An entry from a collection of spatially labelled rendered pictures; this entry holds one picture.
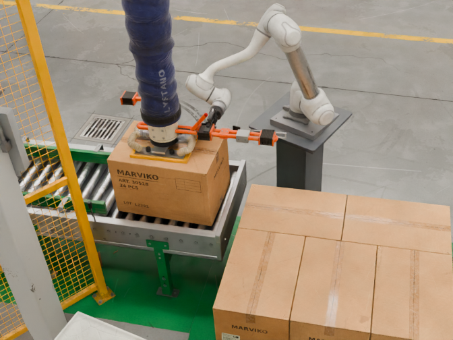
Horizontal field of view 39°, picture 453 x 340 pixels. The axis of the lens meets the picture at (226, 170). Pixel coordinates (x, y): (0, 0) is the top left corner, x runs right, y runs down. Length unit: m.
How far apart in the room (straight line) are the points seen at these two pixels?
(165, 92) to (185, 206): 0.70
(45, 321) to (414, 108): 3.67
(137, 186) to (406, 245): 1.55
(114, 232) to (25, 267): 0.90
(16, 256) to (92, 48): 4.17
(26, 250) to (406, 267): 1.95
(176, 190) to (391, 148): 2.19
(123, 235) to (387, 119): 2.69
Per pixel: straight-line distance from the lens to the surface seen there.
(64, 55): 6.89
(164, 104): 3.43
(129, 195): 3.80
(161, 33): 3.22
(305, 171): 4.27
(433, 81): 6.15
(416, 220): 3.84
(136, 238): 3.82
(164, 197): 3.70
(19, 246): 3.00
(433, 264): 3.62
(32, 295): 3.22
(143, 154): 3.63
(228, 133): 3.51
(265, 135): 3.46
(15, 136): 2.76
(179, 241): 3.71
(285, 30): 3.50
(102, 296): 4.17
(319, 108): 3.84
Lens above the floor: 3.15
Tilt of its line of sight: 39 degrees down
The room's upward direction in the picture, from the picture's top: 4 degrees counter-clockwise
